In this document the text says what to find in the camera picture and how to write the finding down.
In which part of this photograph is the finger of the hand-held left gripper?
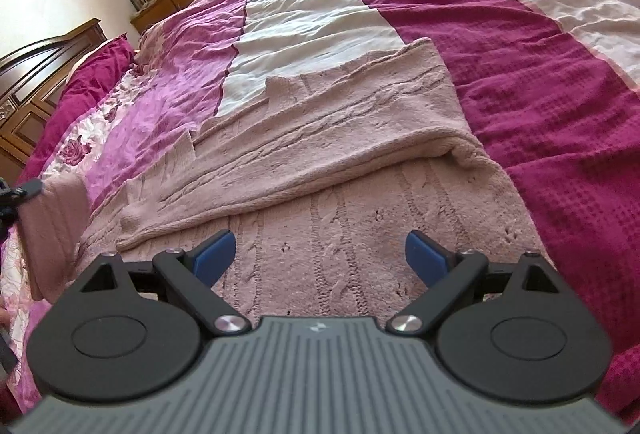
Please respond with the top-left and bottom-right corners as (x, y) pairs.
(0, 178), (44, 235)

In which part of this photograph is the pink cable knit cardigan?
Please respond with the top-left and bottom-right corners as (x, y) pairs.
(17, 38), (556, 319)

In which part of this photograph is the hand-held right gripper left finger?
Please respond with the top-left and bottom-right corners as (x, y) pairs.
(79, 230), (252, 335)

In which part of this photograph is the magenta and cream floral bedspread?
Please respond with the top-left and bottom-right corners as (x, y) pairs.
(0, 0), (640, 420)

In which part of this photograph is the carved wooden headboard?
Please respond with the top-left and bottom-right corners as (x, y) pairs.
(0, 18), (108, 185)

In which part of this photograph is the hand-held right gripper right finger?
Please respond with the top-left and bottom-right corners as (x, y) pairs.
(386, 230), (559, 333)

